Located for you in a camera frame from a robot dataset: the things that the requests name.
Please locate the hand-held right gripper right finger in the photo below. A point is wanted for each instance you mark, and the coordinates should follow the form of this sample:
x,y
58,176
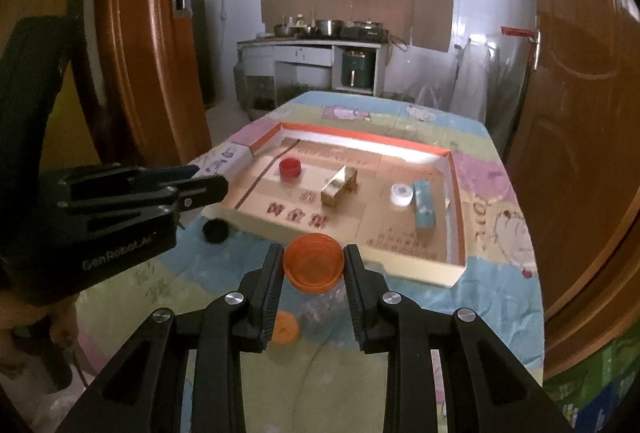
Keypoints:
x,y
356,303

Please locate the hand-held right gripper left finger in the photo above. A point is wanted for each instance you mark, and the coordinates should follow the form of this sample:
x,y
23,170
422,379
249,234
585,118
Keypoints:
x,y
272,298

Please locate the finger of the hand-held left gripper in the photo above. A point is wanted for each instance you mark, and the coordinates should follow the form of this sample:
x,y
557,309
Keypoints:
x,y
205,190
150,173

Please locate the clear plastic bottle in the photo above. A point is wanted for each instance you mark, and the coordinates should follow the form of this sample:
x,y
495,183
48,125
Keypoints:
x,y
325,310

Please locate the yellow-orange lid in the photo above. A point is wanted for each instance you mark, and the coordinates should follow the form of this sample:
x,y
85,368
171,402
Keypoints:
x,y
286,329

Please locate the slim white printed box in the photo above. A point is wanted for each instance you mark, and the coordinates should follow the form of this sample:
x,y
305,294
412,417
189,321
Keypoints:
x,y
225,159

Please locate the black bottle cap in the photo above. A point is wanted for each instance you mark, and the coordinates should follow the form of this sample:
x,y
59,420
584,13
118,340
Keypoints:
x,y
216,232

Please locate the orange bottle cap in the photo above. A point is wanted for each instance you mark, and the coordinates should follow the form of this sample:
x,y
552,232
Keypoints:
x,y
313,265

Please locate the red bottle cap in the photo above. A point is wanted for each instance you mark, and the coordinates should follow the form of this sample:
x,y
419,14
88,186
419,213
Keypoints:
x,y
290,168

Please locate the shallow cardboard box tray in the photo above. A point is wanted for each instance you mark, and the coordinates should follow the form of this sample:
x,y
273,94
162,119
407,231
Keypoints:
x,y
300,213

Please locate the gold cardboard box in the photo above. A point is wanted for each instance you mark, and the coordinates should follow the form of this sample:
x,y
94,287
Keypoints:
x,y
340,188

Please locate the white bottle cap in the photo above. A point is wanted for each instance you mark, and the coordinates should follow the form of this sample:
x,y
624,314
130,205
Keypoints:
x,y
401,195

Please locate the teal printed box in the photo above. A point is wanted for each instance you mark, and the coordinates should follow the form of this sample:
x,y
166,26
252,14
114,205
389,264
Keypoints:
x,y
425,204

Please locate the plain brown wooden door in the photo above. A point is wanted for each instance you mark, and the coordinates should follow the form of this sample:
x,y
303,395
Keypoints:
x,y
145,63

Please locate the grey gas cylinder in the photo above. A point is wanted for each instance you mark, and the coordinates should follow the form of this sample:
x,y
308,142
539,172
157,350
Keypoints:
x,y
239,80

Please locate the dark green cabinet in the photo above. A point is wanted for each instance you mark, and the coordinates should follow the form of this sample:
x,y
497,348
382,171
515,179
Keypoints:
x,y
200,48

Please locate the white kitchen counter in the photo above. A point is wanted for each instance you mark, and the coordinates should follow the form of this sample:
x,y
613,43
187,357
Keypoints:
x,y
300,58

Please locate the oil bottle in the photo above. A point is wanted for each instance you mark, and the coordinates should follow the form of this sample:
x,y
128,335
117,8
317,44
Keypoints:
x,y
300,21

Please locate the green air fryer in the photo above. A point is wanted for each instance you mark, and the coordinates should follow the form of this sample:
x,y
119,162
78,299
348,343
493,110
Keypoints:
x,y
357,68

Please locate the steel cooking pot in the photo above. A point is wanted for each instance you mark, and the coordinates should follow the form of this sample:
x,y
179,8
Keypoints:
x,y
327,27

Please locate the black induction cooker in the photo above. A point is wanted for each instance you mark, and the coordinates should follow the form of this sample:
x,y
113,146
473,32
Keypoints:
x,y
364,33

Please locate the pan on cooker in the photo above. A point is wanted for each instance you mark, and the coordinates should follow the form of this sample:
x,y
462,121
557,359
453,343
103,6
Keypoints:
x,y
365,24

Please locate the metal pipe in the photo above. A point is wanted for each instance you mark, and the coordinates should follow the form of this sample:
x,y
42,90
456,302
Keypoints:
x,y
459,78

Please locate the green printed carton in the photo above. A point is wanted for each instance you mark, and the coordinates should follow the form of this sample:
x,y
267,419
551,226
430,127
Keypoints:
x,y
595,388

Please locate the clear plastic sheeting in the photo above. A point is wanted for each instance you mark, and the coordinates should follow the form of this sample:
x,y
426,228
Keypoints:
x,y
490,83

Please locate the brown panelled wooden door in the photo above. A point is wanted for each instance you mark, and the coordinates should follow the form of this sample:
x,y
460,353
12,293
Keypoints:
x,y
575,138

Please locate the red paper strip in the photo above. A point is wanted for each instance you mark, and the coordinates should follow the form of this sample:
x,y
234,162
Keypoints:
x,y
515,31

